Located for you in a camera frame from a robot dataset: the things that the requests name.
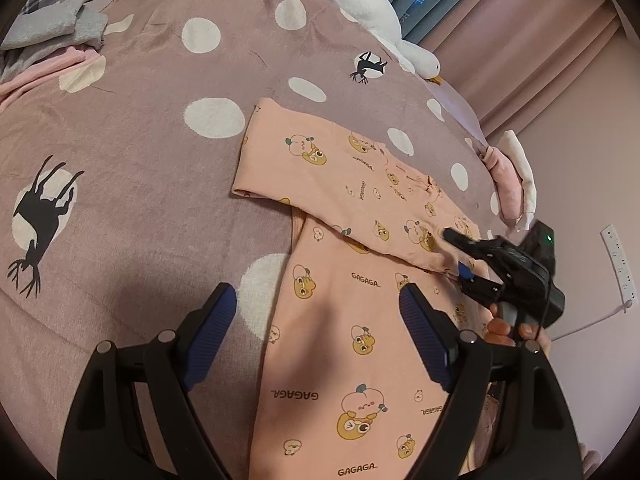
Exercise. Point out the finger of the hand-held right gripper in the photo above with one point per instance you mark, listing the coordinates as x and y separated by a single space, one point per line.
465 241
465 273

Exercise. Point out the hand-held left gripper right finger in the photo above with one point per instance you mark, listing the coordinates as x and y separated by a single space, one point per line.
422 330

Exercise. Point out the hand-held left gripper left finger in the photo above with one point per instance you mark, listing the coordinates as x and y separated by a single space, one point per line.
212 330

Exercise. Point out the pink printed pajama top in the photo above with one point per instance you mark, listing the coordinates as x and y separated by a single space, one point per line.
325 310

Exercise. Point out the person's right hand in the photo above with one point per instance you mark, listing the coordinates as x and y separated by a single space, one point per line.
500 329

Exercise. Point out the pink folded blanket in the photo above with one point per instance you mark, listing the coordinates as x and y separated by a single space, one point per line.
506 185

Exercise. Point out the pink white cloth bundle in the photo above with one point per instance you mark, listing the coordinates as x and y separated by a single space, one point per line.
525 175

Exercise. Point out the white power strip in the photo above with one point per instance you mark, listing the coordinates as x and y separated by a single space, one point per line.
620 265

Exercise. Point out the mauve polka dot blanket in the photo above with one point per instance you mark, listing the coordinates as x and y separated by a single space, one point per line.
150 160

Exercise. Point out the pink curtain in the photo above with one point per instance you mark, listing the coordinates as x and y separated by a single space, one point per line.
525 35

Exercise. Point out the white goose plush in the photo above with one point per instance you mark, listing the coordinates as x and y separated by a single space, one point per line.
360 0

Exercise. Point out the grey cloth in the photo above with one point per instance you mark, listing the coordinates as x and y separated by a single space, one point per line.
60 27

